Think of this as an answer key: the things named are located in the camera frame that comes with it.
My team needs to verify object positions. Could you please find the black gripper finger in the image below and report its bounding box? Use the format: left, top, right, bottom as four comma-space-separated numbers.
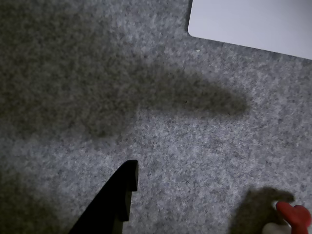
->
68, 159, 139, 234

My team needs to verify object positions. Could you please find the red tuna sushi figure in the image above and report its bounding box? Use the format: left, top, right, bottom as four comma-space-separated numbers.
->
263, 201, 312, 234

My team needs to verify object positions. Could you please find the grey carpet tile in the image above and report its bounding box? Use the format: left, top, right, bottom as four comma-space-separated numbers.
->
0, 0, 312, 234

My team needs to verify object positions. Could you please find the white blank card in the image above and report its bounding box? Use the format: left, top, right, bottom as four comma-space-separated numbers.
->
187, 0, 312, 60

